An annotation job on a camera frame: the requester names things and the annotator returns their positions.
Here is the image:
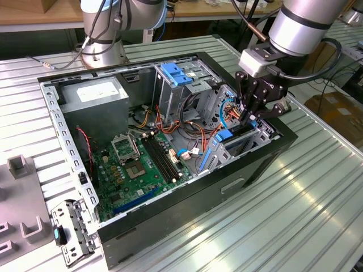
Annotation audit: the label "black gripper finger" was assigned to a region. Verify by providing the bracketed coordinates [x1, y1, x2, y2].
[235, 70, 258, 125]
[251, 97, 285, 121]

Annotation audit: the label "orange red power wire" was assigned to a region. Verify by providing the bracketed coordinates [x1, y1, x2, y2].
[223, 102, 248, 123]

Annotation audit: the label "metal disk bay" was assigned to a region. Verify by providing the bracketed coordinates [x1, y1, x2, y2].
[198, 83, 283, 175]

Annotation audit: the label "large cardboard box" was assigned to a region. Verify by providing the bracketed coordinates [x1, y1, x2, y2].
[305, 90, 363, 148]

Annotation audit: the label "blue drive carrier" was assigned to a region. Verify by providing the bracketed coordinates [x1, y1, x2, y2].
[160, 63, 194, 87]

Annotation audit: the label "metal drive cage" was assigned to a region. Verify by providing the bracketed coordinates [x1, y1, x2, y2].
[153, 56, 223, 121]

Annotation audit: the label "metal slat side table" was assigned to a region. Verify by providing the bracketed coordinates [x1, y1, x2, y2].
[326, 19, 363, 62]

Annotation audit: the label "black RAM slot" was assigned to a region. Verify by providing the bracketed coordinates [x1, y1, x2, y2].
[141, 136, 170, 184]
[149, 134, 178, 180]
[152, 133, 182, 178]
[144, 135, 174, 182]

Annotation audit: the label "CPU socket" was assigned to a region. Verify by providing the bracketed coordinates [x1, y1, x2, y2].
[123, 160, 149, 182]

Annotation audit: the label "metal socket cover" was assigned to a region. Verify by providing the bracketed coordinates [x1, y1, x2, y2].
[109, 132, 142, 165]

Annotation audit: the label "green motherboard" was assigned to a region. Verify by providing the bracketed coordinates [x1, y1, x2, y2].
[92, 129, 196, 223]

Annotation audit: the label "black open PC case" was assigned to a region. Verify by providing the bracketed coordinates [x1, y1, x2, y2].
[36, 50, 298, 270]

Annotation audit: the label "blue expansion slot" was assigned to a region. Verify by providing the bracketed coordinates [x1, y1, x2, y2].
[112, 186, 159, 215]

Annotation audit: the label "grey power supply unit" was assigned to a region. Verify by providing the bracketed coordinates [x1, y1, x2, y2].
[58, 76, 131, 148]

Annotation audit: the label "black case fan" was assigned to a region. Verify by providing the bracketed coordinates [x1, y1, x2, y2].
[74, 126, 99, 188]

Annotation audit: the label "small cardboard box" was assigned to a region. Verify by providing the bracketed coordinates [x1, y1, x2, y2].
[42, 0, 82, 14]

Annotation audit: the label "wooden desk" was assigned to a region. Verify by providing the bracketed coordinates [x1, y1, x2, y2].
[0, 0, 284, 33]

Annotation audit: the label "black retainer latch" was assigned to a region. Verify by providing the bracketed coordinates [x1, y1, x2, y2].
[53, 224, 69, 246]

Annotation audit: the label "grey parts rack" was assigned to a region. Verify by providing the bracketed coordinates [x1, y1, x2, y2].
[0, 155, 55, 272]

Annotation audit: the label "black camera cable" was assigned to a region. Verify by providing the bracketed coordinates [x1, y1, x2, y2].
[268, 37, 344, 83]

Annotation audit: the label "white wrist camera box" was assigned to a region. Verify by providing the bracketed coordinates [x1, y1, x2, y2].
[239, 48, 282, 78]

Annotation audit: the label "blue data wire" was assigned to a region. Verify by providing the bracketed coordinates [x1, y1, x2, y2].
[219, 97, 238, 129]

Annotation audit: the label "gripper cable with metal sleeve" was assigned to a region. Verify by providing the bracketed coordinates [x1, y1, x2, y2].
[230, 0, 270, 43]

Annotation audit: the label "black cable bundle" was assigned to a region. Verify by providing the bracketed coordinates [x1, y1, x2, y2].
[180, 92, 205, 139]

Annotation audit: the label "orange red wire bundle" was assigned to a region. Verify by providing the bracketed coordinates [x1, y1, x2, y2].
[155, 104, 222, 152]

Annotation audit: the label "white plug blue wire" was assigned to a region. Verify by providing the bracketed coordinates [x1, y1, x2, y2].
[176, 147, 202, 162]

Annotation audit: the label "yellow black power wires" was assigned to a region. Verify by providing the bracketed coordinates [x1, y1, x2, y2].
[135, 108, 156, 129]

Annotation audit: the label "red fan wire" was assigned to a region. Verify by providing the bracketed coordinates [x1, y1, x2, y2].
[75, 126, 94, 172]

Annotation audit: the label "black cable with metal plug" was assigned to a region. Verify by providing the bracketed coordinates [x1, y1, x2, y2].
[27, 55, 86, 71]

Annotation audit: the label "metal expansion bracket retainer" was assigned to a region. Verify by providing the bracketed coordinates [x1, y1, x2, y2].
[50, 198, 99, 269]

